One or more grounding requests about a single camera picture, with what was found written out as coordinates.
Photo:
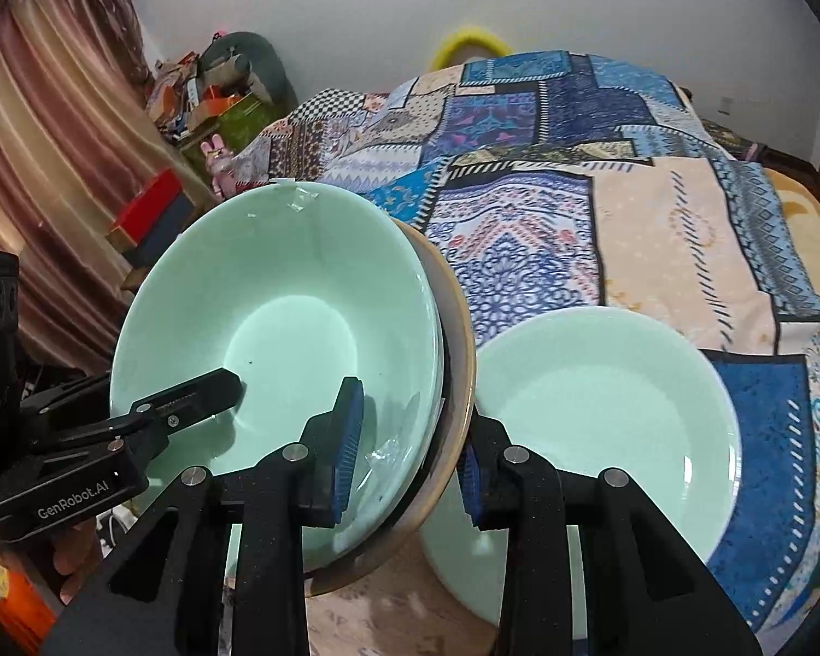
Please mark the orange box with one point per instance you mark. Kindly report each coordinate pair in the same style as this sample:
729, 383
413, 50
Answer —
13, 608

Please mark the person's left hand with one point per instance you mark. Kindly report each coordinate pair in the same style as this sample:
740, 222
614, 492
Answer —
82, 560

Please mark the wall socket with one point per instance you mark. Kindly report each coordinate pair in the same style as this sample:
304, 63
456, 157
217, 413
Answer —
724, 106

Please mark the dark grey box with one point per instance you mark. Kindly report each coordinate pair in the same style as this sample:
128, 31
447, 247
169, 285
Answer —
171, 232

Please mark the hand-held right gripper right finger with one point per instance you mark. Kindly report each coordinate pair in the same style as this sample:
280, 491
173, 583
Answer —
470, 485

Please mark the green bag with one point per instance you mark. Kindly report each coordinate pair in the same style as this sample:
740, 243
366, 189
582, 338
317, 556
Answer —
242, 119

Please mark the green plate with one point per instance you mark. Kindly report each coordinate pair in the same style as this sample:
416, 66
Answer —
587, 389

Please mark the brown striped curtain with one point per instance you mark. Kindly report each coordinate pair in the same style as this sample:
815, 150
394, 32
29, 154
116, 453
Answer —
54, 116

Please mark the yellow green fleece blanket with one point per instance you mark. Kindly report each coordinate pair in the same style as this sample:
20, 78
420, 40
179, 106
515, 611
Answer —
806, 212

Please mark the clutter pile with green bag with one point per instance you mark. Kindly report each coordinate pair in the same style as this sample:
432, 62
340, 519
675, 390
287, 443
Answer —
177, 89

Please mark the patterned cloth bag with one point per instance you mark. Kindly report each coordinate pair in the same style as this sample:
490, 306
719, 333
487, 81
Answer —
731, 140

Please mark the pink bowl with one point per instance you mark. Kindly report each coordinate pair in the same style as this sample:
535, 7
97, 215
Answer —
461, 355

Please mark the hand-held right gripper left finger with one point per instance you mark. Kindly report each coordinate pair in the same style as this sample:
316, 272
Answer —
345, 458

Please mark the pink rabbit toy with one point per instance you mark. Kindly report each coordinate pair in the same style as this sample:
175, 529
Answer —
218, 164

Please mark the red box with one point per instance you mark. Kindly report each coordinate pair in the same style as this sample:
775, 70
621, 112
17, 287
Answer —
147, 208

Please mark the patchwork printed blanket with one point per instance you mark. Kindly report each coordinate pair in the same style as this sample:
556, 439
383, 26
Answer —
519, 218

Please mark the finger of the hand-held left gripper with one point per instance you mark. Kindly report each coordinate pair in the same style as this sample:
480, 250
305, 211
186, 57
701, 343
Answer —
68, 393
191, 393

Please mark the green bowl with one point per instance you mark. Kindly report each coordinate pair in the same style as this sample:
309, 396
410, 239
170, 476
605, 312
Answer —
280, 273

